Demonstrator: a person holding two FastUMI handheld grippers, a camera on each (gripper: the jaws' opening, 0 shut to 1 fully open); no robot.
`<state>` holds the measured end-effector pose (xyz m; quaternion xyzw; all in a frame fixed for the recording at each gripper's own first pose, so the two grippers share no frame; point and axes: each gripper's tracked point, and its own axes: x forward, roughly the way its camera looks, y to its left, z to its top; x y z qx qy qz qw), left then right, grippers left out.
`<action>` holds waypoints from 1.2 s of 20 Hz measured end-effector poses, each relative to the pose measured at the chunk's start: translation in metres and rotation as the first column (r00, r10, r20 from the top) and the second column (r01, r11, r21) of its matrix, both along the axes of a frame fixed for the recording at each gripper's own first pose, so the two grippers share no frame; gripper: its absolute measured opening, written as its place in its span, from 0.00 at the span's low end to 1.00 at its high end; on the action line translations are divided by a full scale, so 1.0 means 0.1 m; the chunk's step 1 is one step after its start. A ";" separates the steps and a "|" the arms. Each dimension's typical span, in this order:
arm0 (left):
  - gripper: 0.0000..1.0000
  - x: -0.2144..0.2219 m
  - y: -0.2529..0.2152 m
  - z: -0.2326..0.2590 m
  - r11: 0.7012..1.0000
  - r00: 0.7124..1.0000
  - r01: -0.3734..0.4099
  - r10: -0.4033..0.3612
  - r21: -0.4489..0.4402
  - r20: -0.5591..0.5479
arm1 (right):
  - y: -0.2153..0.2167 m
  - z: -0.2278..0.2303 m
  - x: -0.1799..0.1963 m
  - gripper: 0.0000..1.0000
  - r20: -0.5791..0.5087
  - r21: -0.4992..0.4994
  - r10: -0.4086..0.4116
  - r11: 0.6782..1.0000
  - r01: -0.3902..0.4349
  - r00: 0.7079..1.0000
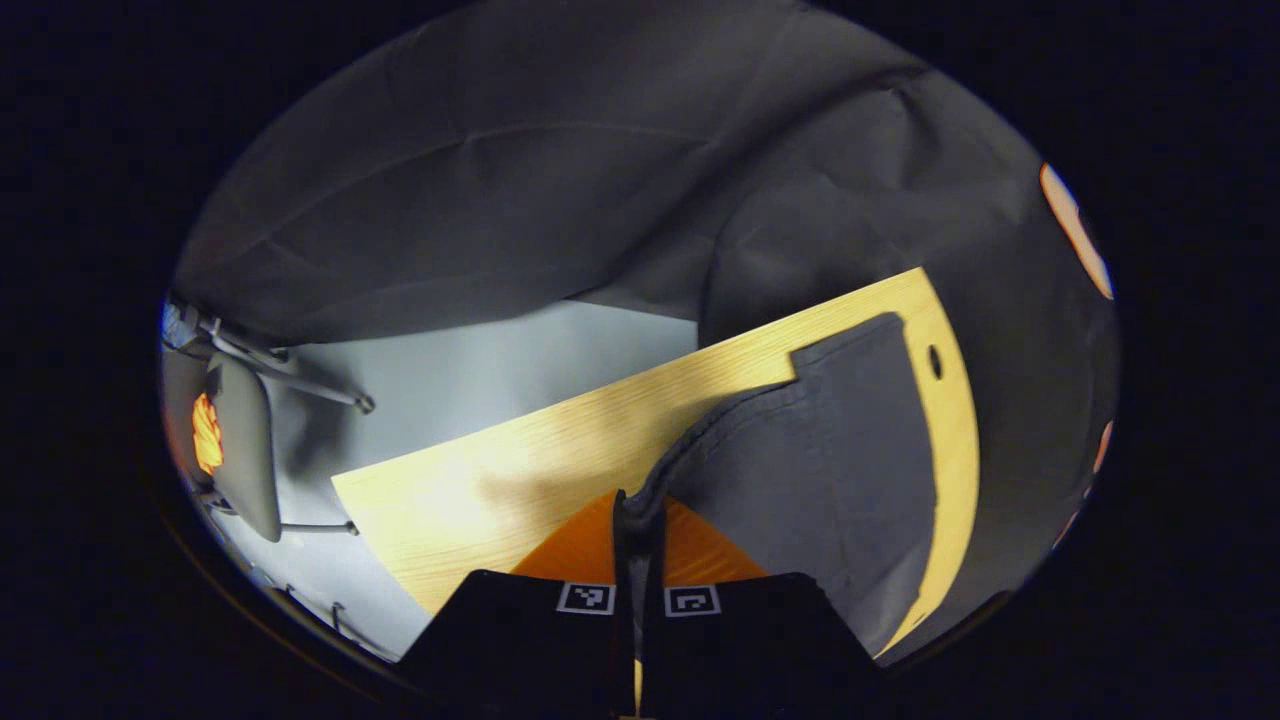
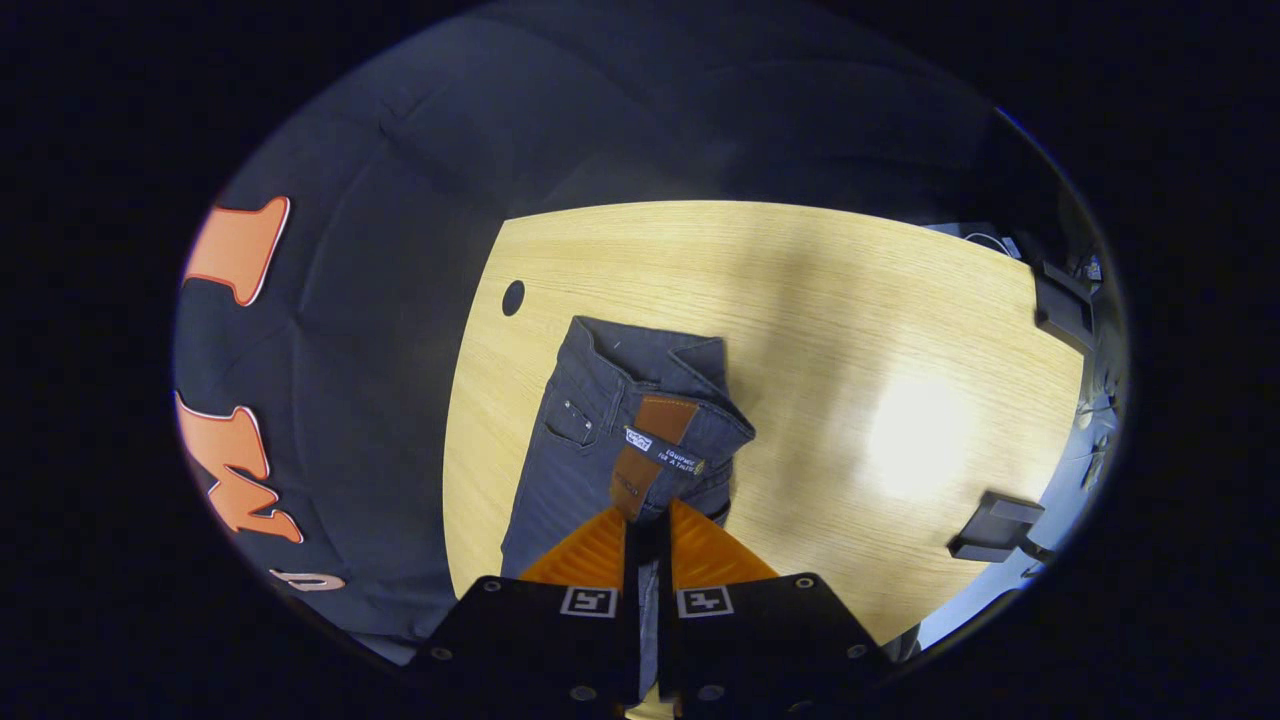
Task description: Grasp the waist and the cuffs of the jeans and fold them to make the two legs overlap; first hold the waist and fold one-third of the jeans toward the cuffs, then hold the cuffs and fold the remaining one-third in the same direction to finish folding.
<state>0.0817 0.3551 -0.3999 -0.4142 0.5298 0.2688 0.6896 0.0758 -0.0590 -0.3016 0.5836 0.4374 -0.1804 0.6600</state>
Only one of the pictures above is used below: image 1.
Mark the orange crumpled item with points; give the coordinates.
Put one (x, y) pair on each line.
(206, 435)

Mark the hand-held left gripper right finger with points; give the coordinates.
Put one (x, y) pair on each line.
(760, 640)

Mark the blue cloth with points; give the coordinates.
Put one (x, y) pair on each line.
(176, 322)

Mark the black jeans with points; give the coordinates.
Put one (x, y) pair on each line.
(830, 460)

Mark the grey chair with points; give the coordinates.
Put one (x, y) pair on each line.
(250, 450)

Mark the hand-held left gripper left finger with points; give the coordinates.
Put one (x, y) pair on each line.
(530, 640)

